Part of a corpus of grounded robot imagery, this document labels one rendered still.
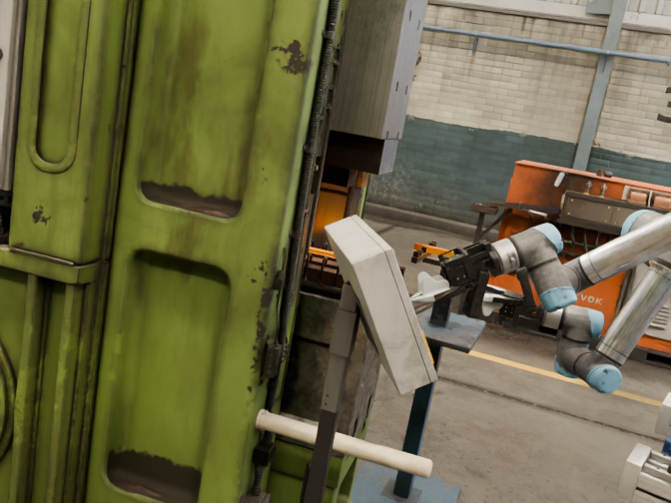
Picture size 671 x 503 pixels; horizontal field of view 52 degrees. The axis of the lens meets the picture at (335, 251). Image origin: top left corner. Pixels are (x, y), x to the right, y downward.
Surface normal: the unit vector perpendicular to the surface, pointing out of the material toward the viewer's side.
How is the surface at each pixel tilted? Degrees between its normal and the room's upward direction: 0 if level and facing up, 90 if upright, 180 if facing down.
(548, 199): 90
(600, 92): 90
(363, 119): 90
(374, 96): 90
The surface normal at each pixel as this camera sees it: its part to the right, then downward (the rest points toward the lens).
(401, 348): 0.16, 0.23
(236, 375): -0.26, 0.15
